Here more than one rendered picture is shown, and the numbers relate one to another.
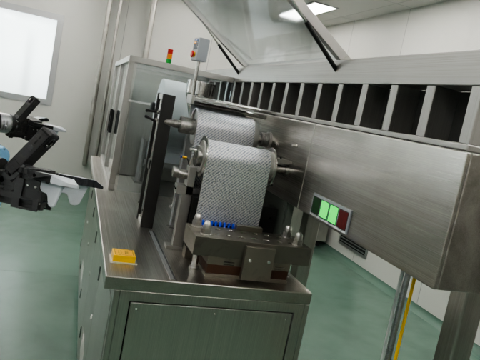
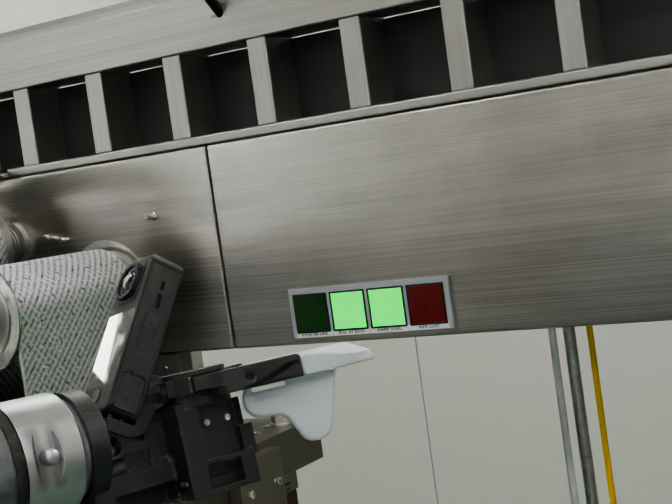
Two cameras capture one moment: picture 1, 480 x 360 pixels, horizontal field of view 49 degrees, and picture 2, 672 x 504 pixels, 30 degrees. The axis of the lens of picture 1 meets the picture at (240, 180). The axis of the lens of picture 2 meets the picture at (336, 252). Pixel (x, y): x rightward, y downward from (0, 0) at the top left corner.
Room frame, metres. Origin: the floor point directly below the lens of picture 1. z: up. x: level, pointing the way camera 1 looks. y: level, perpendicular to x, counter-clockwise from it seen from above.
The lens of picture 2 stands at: (0.30, 0.85, 1.36)
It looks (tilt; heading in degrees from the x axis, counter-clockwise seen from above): 3 degrees down; 319
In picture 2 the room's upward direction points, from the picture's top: 8 degrees counter-clockwise
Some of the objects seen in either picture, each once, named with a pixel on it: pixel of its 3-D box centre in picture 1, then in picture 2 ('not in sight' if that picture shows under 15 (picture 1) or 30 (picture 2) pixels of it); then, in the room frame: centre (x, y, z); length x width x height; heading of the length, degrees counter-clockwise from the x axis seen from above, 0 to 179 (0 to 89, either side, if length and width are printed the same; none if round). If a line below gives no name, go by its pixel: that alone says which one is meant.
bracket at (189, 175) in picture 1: (179, 206); not in sight; (1.86, 0.19, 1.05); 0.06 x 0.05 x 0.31; 108
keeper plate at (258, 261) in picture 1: (257, 263); (260, 496); (1.63, -0.11, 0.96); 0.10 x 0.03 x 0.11; 108
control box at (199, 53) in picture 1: (198, 49); not in sight; (2.37, 0.29, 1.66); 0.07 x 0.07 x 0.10; 26
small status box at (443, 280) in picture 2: (329, 212); (368, 308); (1.57, -0.28, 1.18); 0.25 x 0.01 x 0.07; 18
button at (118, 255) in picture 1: (123, 256); not in sight; (1.61, 0.32, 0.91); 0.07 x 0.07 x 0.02; 18
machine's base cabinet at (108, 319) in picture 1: (146, 281); not in sight; (2.74, 0.39, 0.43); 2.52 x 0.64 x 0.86; 18
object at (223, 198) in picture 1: (231, 202); (92, 401); (1.81, 0.01, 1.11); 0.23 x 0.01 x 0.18; 108
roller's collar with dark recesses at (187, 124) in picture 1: (186, 125); not in sight; (2.07, 0.25, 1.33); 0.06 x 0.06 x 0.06; 18
